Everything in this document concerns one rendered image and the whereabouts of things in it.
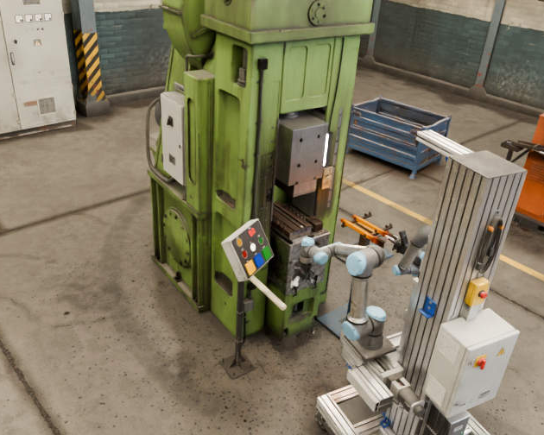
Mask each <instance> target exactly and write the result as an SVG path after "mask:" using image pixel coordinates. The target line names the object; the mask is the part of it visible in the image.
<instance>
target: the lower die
mask: <svg viewBox="0 0 544 435"><path fill-rule="evenodd" d="M274 204H275V205H277V206H279V207H280V208H281V209H283V210H284V211H285V212H286V213H288V214H289V215H291V216H292V217H293V218H295V219H297V220H298V221H299V222H301V223H302V224H304V225H305V226H306V227H305V228H303V229H302V228H301V227H300V226H299V225H298V224H297V223H296V222H294V221H293V220H291V219H290V218H289V217H287V216H286V215H284V214H283V213H281V212H280V211H278V210H277V209H276V208H275V207H274V206H273V217H272V218H274V219H273V226H274V227H275V222H276V220H277V219H280V220H281V222H283V223H284V224H283V223H281V222H280V220H277V222H276V228H277V229H278V230H279V227H280V223H281V227H280V232H281V233H282V232H283V226H284V225H285V224H286V226H284V232H283V233H284V235H285V236H286V237H288V238H289V239H290V240H294V239H296V238H299V237H302V236H306V235H308V234H311V227H312V225H311V224H310V223H307V221H306V220H304V221H303V218H300V217H299V216H298V215H297V216H296V214H295V213H294V212H292V211H291V210H288V208H287V207H286V208H285V206H284V205H283V204H281V203H280V202H278V201H277V202H274ZM275 217H276V219H275ZM279 222H280V223H279ZM287 226H288V227H287Z"/></svg>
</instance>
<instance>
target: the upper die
mask: <svg viewBox="0 0 544 435"><path fill-rule="evenodd" d="M316 181H317V179H313V180H309V181H306V182H303V183H300V184H296V183H295V185H293V186H287V185H285V184H284V183H282V182H281V181H279V180H278V179H277V178H275V186H277V187H279V188H280V189H282V190H283V191H284V192H286V193H287V194H289V195H290V196H292V197H297V196H300V195H303V194H306V193H310V192H315V189H316Z"/></svg>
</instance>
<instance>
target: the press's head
mask: <svg viewBox="0 0 544 435"><path fill-rule="evenodd" d="M372 4H373V0H205V14H201V15H200V25H201V26H204V27H206V28H209V29H212V30H214V31H217V32H219V33H221V34H224V35H228V36H230V37H232V38H235V39H237V40H240V41H243V42H246V43H248V44H250V45H253V44H263V43H272V42H283V41H301V40H312V39H321V38H331V37H341V36H351V35H370V34H373V33H374V27H375V23H373V22H370V15H371V10H372Z"/></svg>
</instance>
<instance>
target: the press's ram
mask: <svg viewBox="0 0 544 435"><path fill-rule="evenodd" d="M279 119H280V120H279V132H278V144H277V156H276V169H275V177H276V178H277V179H278V180H279V181H281V182H282V183H284V184H285V185H287V186H293V185H295V183H296V184H300V183H303V182H306V181H309V180H313V179H318V178H322V173H323V166H324V159H325V151H326V138H327V131H328V123H326V122H324V121H322V120H320V119H318V118H317V117H314V116H311V115H309V114H307V113H306V112H304V111H302V110H300V111H298V116H297V117H295V118H284V117H279Z"/></svg>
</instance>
